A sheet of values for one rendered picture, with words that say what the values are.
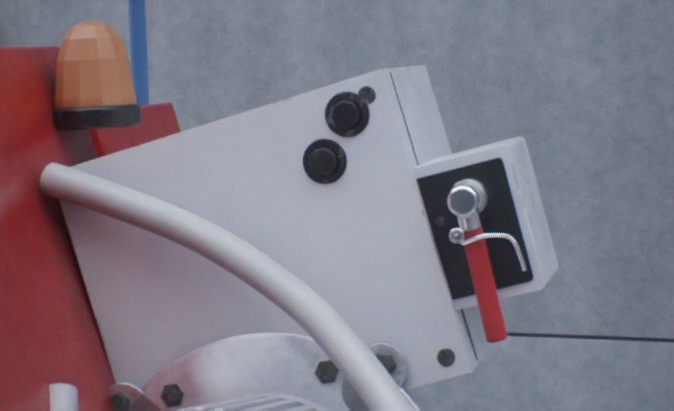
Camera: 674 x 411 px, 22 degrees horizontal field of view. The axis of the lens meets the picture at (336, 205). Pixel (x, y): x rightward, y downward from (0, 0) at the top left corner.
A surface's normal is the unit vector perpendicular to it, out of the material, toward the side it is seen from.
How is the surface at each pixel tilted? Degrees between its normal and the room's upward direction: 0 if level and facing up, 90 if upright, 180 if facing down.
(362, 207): 90
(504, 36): 90
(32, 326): 70
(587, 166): 90
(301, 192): 90
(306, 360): 81
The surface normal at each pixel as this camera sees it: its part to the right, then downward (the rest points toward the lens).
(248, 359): -0.21, -0.06
